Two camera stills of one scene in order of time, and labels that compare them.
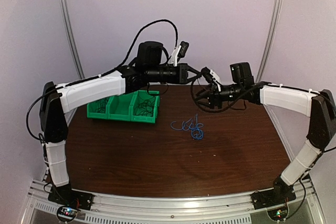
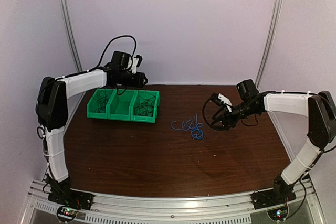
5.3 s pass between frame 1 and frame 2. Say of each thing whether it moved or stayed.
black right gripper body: moved
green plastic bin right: stayed
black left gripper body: moved
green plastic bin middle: stayed
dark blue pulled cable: stayed
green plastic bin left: stayed
